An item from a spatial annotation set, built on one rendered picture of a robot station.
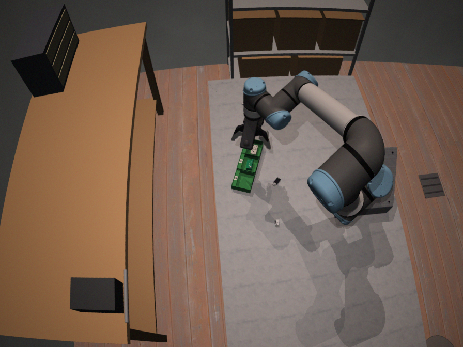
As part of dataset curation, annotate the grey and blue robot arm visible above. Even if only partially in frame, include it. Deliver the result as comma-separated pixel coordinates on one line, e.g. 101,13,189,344
242,71,393,225

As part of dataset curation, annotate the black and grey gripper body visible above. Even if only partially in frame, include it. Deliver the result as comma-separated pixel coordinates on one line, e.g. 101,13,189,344
241,114,264,136

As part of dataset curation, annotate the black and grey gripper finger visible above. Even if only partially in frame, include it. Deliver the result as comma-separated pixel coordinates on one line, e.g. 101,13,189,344
259,130,271,149
231,125,243,141

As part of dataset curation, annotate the green rack of bins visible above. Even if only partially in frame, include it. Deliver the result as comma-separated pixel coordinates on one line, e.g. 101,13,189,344
231,139,264,193

